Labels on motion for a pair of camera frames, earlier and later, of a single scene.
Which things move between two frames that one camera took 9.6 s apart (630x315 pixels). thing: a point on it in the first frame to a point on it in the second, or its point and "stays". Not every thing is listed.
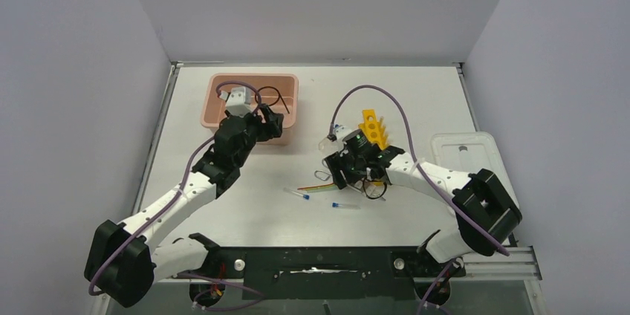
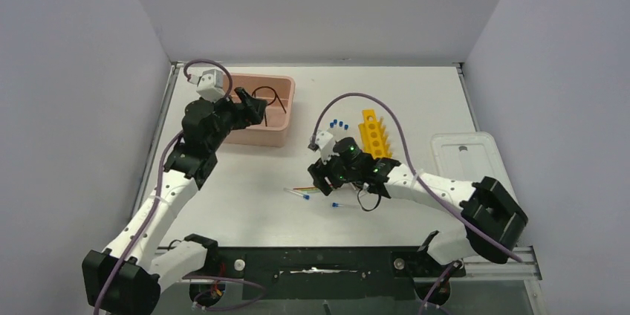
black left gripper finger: x=273 y=126 to x=251 y=110
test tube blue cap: x=304 y=196 stays
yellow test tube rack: x=374 y=130 stays
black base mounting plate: x=330 y=273 stays
